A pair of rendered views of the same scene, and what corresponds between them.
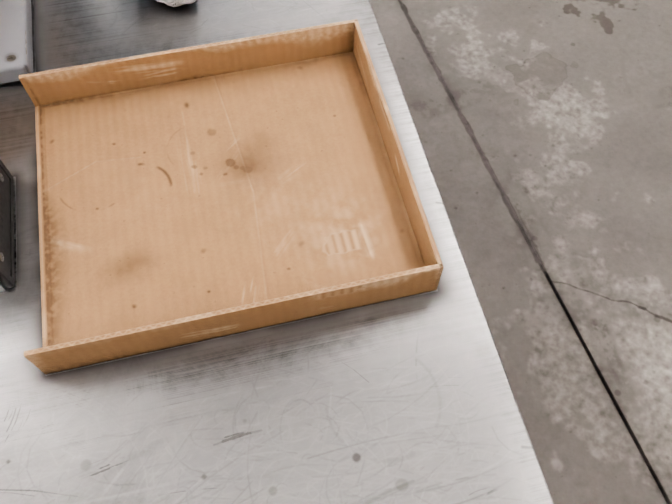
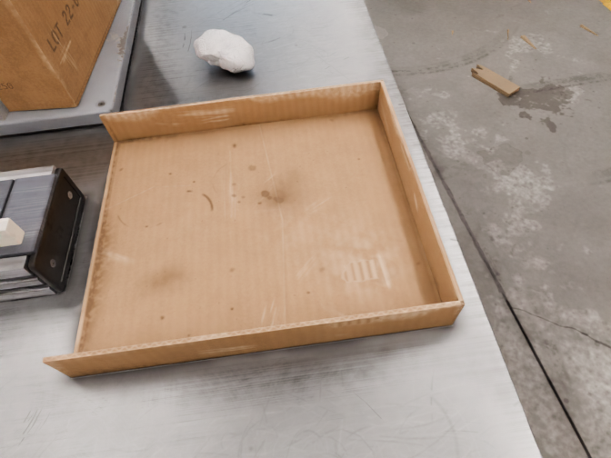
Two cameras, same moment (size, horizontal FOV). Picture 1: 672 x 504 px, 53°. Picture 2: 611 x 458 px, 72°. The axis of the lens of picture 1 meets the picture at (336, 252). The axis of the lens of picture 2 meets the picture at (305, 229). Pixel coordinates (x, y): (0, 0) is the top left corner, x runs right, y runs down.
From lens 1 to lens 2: 0.18 m
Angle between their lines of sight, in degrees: 8
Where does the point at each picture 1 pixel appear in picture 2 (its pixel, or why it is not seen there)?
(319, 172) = (343, 205)
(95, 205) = (145, 224)
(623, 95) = (565, 174)
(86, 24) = (165, 84)
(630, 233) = (573, 275)
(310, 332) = (325, 358)
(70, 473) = not seen: outside the picture
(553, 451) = not seen: hidden behind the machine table
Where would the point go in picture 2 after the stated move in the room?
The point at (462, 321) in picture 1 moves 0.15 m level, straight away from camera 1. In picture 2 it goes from (479, 360) to (537, 220)
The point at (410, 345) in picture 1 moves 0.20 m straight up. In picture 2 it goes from (425, 382) to (533, 230)
